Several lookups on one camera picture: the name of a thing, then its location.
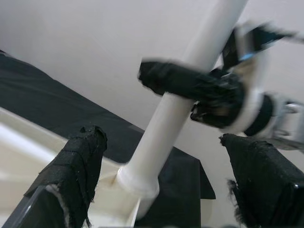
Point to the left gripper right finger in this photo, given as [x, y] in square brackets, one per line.
[261, 171]

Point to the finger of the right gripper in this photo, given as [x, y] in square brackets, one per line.
[178, 78]

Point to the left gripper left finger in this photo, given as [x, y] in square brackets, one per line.
[76, 161]

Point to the white plastic table leg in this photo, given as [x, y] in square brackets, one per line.
[166, 118]

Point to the white plastic tabletop panel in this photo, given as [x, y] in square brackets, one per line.
[23, 154]

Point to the black table cloth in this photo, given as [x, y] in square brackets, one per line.
[47, 95]

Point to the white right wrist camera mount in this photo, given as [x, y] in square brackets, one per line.
[255, 95]

